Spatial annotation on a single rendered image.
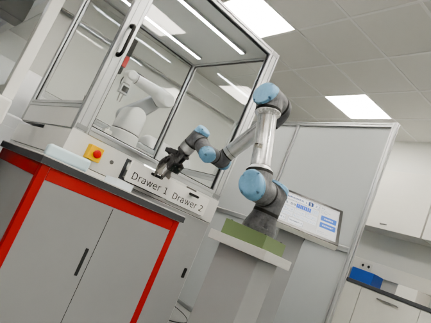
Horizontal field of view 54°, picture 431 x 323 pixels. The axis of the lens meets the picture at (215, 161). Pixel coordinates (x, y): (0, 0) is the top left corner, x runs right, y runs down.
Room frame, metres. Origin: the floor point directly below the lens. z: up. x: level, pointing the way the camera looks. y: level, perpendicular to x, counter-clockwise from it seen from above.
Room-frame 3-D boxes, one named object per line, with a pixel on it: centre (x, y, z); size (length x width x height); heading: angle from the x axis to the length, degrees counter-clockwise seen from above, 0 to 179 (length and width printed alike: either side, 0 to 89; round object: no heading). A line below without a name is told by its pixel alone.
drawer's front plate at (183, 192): (2.46, 0.06, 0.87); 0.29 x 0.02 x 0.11; 128
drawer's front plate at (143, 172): (2.22, 0.27, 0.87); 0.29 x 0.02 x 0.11; 128
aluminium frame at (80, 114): (2.67, 0.57, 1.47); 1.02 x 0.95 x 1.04; 128
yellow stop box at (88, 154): (2.05, 0.56, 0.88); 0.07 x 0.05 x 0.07; 128
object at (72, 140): (2.67, 0.57, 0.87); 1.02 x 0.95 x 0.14; 128
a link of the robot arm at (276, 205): (1.84, -0.29, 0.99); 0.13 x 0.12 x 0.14; 138
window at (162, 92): (2.32, 0.29, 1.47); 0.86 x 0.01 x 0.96; 128
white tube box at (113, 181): (1.89, 0.36, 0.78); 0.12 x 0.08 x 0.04; 36
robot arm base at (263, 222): (1.85, -0.29, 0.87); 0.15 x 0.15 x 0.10
